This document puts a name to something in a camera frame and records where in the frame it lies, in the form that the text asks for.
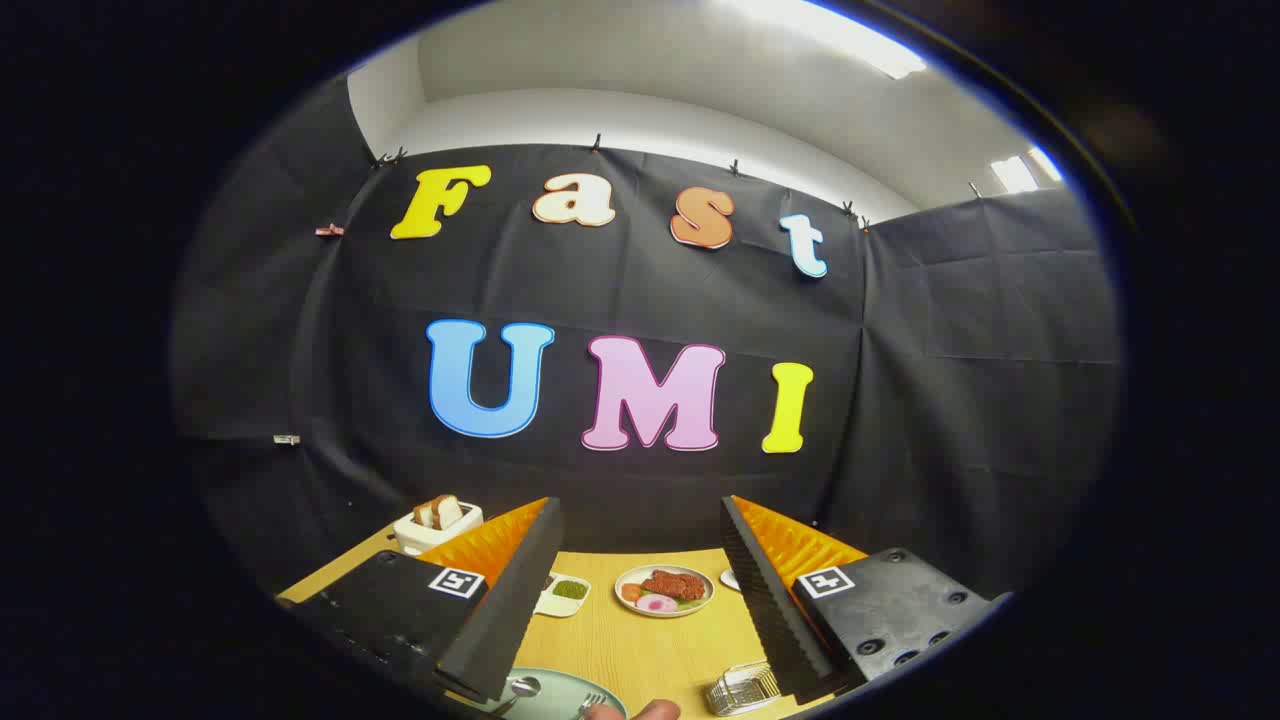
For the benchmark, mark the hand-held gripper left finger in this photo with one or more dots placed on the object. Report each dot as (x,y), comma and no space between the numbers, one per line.
(505,610)

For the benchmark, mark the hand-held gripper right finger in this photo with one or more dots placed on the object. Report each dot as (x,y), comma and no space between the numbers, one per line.
(765,610)

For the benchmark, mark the white square coaster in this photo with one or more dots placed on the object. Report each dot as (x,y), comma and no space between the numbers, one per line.
(731,579)

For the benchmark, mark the white divided condiment dish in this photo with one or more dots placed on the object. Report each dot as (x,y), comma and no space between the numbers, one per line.
(560,598)

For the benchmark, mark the light green plate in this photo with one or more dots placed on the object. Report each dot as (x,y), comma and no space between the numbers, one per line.
(555,692)

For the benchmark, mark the plate of toy food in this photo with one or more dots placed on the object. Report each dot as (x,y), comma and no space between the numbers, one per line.
(664,590)

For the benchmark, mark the white toaster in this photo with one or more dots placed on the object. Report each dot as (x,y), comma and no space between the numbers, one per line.
(415,538)

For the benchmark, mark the toast slices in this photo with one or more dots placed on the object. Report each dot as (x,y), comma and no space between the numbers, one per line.
(440,512)

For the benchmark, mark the small ceiling light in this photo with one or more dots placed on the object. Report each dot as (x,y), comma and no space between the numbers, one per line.
(1022,170)

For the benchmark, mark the long ceiling light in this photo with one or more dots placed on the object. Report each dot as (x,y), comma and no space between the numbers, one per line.
(840,35)

